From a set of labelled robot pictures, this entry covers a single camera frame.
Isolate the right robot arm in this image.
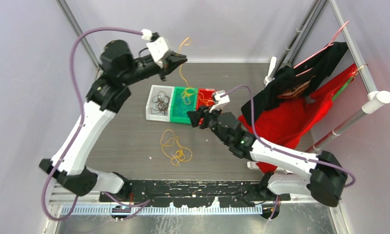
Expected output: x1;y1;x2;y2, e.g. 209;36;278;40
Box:
187;106;350;207

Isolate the pink hanger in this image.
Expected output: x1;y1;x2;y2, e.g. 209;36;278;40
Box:
293;21;349;69

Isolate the white plastic bin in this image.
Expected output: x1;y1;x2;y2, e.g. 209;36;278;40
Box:
145;85;175;122

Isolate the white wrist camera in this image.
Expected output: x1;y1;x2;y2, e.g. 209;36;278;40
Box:
146;36;172;68
209;90;230;113

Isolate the purple cable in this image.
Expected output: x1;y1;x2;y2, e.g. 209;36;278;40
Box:
40;27;153;222
220;84;356;220

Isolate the brown wire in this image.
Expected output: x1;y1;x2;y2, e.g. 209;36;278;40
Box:
150;91;172;116

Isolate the white rack post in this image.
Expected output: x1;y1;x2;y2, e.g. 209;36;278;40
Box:
263;57;277;86

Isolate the green hanger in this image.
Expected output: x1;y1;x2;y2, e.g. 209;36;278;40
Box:
331;63;368;101

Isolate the metal clothes rail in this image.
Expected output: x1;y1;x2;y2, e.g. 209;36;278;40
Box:
306;0;390;154

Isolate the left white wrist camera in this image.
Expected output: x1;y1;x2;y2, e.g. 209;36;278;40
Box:
146;36;172;68

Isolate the red shirt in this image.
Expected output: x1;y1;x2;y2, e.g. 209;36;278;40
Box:
237;63;359;175

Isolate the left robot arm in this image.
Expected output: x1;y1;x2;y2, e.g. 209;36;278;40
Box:
39;39;187;201

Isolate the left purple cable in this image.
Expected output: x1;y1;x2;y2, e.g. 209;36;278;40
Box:
40;27;153;222

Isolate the white rack base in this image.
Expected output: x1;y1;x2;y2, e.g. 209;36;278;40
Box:
247;161;292;174

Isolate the green plastic bin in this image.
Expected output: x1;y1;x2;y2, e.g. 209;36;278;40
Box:
170;86;198;124

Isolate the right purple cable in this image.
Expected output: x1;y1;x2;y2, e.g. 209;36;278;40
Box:
220;84;356;220

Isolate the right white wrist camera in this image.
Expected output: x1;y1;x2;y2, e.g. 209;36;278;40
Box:
209;90;230;113

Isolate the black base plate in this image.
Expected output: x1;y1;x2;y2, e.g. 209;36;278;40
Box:
118;180;275;208

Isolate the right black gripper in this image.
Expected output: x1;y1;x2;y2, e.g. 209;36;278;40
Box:
188;102;231;145

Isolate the red plastic bin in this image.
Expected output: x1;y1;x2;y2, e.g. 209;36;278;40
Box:
195;89;217;111

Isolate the black shirt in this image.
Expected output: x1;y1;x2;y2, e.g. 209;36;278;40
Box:
241;42;348;126

